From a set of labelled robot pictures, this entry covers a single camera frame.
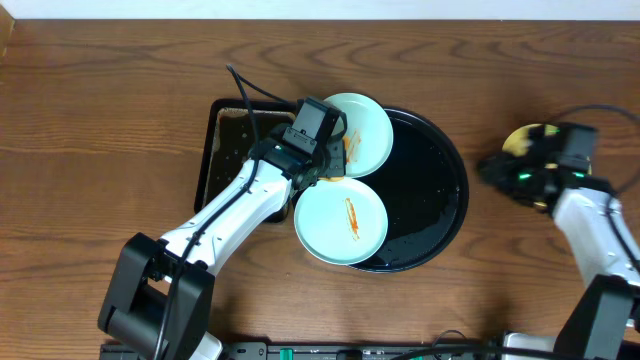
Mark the upper light blue plate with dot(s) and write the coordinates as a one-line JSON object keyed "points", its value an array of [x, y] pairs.
{"points": [[369, 136]]}

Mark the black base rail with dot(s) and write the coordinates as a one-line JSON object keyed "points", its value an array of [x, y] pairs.
{"points": [[262, 351]]}

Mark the yellow sponge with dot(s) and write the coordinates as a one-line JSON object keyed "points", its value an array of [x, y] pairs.
{"points": [[331, 179]]}

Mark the round black serving tray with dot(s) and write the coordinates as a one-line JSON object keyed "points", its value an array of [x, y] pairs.
{"points": [[424, 187]]}

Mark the yellow plate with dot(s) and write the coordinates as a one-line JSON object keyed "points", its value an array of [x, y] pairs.
{"points": [[565, 178]]}

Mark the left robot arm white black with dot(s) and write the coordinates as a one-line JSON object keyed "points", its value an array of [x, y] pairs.
{"points": [[159, 298]]}

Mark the black rectangular water tray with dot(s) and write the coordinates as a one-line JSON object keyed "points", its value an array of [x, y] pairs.
{"points": [[229, 139]]}

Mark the light blue plate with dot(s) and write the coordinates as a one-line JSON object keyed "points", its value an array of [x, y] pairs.
{"points": [[369, 136], [341, 223]]}

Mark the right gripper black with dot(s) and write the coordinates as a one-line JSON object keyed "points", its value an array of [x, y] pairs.
{"points": [[494, 170]]}

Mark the lower light blue plate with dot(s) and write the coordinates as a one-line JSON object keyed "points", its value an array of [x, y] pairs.
{"points": [[341, 223]]}

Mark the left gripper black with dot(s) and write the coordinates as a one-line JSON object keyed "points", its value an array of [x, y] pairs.
{"points": [[335, 151]]}

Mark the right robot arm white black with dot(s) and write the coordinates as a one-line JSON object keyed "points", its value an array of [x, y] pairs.
{"points": [[607, 257]]}

